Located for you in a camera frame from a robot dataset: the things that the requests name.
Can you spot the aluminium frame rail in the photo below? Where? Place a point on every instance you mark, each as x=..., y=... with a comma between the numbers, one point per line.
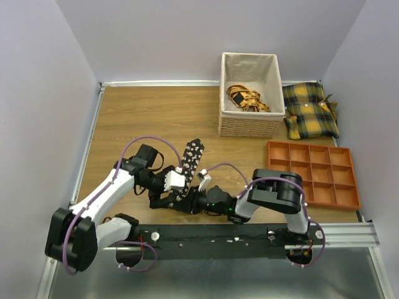
x=343, y=238

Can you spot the wicker basket with liner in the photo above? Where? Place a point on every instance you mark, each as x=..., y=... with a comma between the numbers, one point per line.
x=258, y=72

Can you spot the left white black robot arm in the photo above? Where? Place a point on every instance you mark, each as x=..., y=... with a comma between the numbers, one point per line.
x=90, y=211

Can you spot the orange compartment tray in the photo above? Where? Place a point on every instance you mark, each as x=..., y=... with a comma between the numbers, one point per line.
x=327, y=172

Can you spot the yellow plaid shirt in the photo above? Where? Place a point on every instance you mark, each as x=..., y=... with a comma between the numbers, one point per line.
x=309, y=112

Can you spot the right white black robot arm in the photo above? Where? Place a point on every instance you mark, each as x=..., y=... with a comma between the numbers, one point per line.
x=279, y=191

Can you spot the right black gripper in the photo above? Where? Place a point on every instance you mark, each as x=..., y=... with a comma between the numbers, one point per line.
x=194, y=196

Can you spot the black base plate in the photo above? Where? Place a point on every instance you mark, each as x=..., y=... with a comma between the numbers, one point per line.
x=218, y=243

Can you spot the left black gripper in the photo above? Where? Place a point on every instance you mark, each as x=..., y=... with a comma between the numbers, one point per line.
x=156, y=202

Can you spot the black floral tie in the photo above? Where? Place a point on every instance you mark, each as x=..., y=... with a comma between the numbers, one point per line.
x=188, y=166

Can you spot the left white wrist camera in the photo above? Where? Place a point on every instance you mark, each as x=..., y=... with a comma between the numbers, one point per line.
x=174, y=179

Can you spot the orange patterned tie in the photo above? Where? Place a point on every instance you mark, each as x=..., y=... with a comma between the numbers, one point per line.
x=246, y=99

